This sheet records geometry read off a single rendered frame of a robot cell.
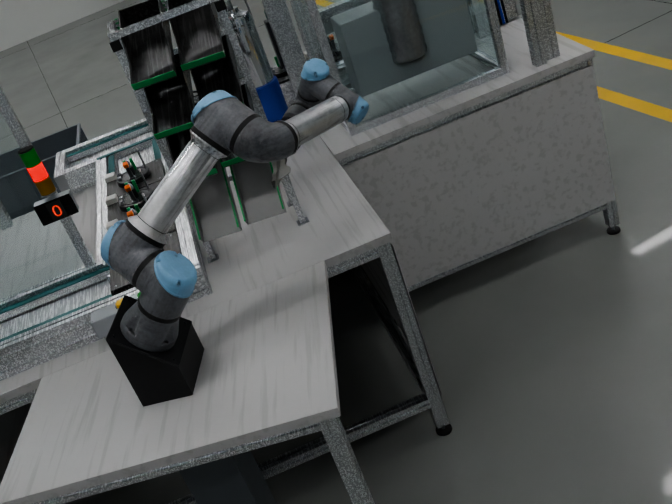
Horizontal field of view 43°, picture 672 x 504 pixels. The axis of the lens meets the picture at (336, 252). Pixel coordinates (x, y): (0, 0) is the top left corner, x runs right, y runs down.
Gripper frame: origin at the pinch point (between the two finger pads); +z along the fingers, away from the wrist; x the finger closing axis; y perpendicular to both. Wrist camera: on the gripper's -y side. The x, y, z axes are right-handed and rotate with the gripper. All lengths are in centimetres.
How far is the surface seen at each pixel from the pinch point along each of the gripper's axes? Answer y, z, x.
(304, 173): -48, -59, 38
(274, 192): -21.2, -18.2, 19.2
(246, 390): 3, 52, 33
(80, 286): -82, 22, 10
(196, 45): -17.3, -26.4, -31.0
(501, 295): -25, -86, 138
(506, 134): -1, -116, 79
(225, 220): -32.5, -4.8, 16.4
